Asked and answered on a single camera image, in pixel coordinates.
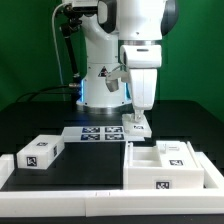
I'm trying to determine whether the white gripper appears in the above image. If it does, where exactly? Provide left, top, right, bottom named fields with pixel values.
left=120, top=45, right=162, bottom=123

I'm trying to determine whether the white cabinet door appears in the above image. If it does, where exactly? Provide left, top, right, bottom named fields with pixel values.
left=122, top=114, right=152, bottom=138
left=156, top=141, right=196, bottom=168

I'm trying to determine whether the white cabinet body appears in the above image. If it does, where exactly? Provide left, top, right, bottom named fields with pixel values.
left=123, top=142, right=204, bottom=190

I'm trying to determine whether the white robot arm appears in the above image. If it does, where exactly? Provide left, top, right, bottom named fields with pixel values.
left=62, top=0, right=179, bottom=124

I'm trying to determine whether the white cabinet top block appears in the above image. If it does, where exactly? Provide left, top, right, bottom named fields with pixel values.
left=17, top=135, right=65, bottom=170

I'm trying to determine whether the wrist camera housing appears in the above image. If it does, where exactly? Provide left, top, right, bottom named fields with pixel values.
left=105, top=65, right=129, bottom=92

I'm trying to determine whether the white marker base plate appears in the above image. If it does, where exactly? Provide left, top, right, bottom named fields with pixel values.
left=62, top=126, right=144, bottom=143

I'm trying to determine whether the black cable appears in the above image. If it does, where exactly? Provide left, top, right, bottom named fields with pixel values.
left=15, top=84, right=81, bottom=104

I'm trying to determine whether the white cable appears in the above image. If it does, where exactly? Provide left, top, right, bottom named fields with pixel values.
left=51, top=2, right=68, bottom=101

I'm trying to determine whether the white workspace border frame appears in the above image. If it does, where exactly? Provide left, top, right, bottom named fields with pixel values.
left=0, top=152, right=224, bottom=217

